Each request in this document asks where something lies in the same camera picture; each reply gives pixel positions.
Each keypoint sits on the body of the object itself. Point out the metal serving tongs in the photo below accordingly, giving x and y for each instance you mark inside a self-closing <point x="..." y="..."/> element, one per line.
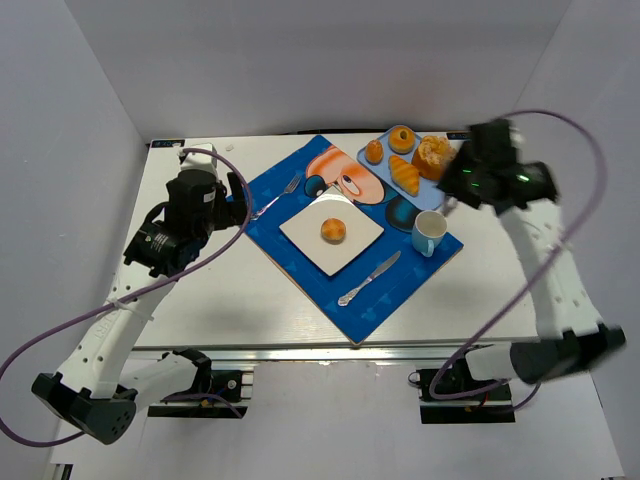
<point x="448" y="205"/>

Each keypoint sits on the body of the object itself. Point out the large flower-shaped bread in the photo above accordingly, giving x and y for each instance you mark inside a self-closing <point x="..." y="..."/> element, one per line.
<point x="432" y="157"/>

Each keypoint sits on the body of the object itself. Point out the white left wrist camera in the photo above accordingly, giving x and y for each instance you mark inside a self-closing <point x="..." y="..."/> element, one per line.
<point x="197" y="161"/>

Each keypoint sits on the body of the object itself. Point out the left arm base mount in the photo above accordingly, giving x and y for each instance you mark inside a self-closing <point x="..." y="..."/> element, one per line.
<point x="214" y="393"/>

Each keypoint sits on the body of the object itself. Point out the silver fork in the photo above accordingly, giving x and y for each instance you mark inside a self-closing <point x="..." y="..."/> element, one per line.
<point x="290" y="188"/>

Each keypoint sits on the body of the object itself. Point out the silver table knife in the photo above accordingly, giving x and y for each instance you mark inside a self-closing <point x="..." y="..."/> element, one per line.
<point x="345" y="299"/>

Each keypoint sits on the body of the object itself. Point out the blue cartoon placemat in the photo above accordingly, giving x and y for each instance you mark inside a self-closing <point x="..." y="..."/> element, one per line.
<point x="324" y="164"/>

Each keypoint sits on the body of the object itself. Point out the croissant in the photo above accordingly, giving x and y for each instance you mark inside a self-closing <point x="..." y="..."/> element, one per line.
<point x="405" y="175"/>

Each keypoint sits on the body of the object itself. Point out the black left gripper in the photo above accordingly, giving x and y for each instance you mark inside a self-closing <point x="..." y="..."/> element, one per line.
<point x="232" y="198"/>

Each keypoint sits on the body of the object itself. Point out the blue and white cup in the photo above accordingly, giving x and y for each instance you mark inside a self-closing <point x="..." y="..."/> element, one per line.
<point x="428" y="231"/>

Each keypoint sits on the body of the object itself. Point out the white square plate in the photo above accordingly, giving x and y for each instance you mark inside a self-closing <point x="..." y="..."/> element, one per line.
<point x="303" y="230"/>

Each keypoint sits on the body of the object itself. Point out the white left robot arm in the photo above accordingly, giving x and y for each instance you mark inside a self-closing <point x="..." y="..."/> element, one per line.
<point x="90" y="389"/>

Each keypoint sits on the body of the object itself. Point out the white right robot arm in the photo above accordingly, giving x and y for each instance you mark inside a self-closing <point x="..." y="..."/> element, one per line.
<point x="572" y="336"/>

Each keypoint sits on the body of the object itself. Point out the glazed donut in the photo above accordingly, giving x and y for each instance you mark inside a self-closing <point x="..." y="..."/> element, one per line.
<point x="401" y="139"/>

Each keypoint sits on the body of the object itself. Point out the light blue tray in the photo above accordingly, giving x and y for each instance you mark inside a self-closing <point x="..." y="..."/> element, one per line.
<point x="380" y="170"/>

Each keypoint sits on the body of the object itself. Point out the small round bun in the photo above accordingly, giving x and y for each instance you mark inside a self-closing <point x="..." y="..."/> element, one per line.
<point x="333" y="230"/>
<point x="374" y="152"/>

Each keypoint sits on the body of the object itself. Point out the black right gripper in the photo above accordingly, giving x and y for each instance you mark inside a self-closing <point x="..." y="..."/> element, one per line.
<point x="454" y="182"/>

